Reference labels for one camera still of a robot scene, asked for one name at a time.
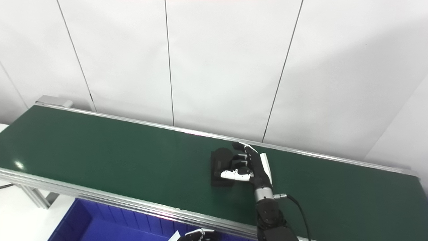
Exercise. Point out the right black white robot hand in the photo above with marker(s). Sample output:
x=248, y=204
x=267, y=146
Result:
x=259, y=170

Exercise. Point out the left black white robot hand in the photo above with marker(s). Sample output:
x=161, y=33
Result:
x=197, y=237

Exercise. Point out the black cylinder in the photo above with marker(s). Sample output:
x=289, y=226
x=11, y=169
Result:
x=220, y=160

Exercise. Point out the blue plastic bin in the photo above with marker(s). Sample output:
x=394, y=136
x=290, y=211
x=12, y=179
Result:
x=110, y=231

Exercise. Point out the green conveyor belt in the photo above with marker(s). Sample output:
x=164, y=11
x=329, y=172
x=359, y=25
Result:
x=133, y=157
x=100, y=197

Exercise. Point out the aluminium conveyor leg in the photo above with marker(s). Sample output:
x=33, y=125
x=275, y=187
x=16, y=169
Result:
x=36, y=197

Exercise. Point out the grey conveyor end housing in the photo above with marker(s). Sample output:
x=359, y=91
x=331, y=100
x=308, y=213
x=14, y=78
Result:
x=53, y=100

